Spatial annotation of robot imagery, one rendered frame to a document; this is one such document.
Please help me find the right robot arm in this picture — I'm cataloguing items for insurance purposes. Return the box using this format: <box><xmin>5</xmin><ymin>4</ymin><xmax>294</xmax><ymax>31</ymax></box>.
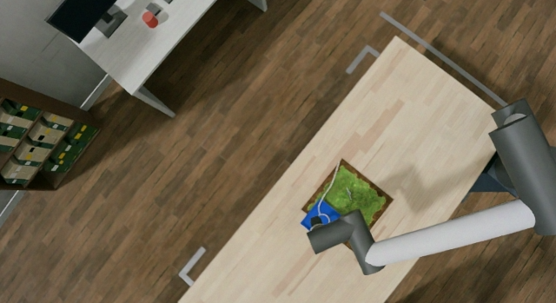
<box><xmin>306</xmin><ymin>98</ymin><xmax>556</xmax><ymax>275</ymax></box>

